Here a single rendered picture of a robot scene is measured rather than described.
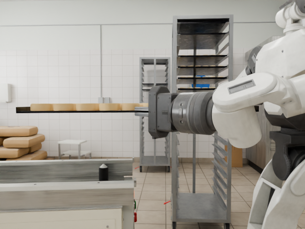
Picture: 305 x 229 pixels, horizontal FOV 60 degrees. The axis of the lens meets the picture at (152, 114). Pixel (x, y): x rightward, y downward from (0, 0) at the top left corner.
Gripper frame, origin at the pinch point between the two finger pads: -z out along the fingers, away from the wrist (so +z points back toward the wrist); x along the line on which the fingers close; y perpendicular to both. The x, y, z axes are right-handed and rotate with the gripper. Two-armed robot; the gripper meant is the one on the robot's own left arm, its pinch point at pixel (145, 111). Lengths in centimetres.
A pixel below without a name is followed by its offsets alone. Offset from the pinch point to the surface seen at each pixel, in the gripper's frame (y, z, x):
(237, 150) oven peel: -394, -139, -78
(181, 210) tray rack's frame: -148, -88, -94
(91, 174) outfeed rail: -11.4, -37.0, -24.6
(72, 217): 10.1, -16.3, -27.7
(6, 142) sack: -113, -385, -58
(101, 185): 4.3, -11.6, -19.6
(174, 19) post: -128, -83, 70
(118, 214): 1.7, -8.0, -27.2
